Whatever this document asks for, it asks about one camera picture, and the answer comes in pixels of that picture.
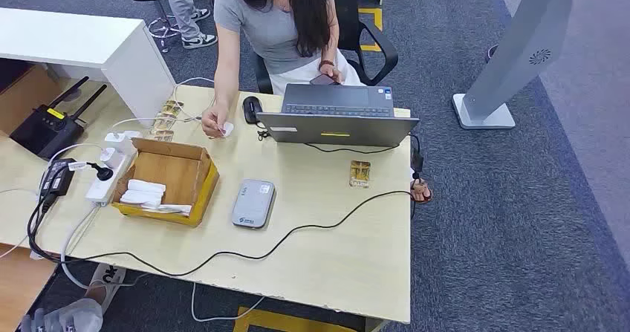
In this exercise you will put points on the black office chair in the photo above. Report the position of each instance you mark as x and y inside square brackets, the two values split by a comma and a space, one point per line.
[379, 54]

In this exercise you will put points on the white power strip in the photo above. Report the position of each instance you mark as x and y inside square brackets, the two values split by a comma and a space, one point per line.
[101, 193]

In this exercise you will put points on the person's right forearm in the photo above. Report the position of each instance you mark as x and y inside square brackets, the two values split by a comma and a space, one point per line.
[225, 86]

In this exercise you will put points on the black computer mouse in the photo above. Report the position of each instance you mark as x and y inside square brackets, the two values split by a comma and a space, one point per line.
[252, 109]

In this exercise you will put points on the person's left forearm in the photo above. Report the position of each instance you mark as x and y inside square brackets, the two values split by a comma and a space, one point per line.
[332, 44]

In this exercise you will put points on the white paper sheet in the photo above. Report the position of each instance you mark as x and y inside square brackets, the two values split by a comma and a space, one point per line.
[174, 209]

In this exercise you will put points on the person's left hand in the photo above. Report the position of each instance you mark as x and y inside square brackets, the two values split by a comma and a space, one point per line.
[332, 72]

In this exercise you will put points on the black plug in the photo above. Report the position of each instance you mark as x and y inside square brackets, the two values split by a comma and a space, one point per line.
[104, 174]

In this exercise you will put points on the small white rounded case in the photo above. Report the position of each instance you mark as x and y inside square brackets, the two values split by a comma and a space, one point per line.
[228, 129]

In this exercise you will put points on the dark smartphone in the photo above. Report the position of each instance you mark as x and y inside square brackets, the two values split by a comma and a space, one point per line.
[321, 80]

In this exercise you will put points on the cardboard box with yellow side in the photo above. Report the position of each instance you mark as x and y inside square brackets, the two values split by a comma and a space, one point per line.
[167, 170]

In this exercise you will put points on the white desk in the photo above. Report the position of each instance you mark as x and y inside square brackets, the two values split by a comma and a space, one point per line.
[59, 37]

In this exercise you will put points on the black power adapter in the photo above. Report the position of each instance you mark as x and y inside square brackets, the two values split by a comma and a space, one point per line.
[59, 179]

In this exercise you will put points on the seated person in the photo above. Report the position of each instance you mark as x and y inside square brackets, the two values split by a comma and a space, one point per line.
[275, 29]

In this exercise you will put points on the grey laptop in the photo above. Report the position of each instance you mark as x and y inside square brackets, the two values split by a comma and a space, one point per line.
[339, 129]

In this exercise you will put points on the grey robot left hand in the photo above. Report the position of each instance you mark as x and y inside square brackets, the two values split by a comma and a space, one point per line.
[34, 322]

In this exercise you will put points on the person's foot in sandal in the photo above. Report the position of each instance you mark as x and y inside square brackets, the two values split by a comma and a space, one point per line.
[421, 191]

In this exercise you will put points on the grey card reader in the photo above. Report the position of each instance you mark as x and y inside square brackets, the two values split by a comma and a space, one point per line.
[253, 204]

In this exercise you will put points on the grey kiosk stand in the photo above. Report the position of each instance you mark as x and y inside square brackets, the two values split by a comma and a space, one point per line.
[521, 49]

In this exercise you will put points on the yellow table frame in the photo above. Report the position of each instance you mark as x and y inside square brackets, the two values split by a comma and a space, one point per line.
[275, 322]

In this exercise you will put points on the black router with antennas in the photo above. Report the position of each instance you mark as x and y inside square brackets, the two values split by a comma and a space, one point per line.
[47, 133]

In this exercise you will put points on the person's right hand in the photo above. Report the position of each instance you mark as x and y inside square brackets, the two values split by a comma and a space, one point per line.
[214, 122]

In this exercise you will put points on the white object with black print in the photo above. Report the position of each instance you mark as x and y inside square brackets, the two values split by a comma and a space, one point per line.
[108, 275]

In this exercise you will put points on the white flat charger plug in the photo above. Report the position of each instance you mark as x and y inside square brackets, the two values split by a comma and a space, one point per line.
[120, 141]

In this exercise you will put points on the standing person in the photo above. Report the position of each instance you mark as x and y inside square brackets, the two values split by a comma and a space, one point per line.
[184, 5]

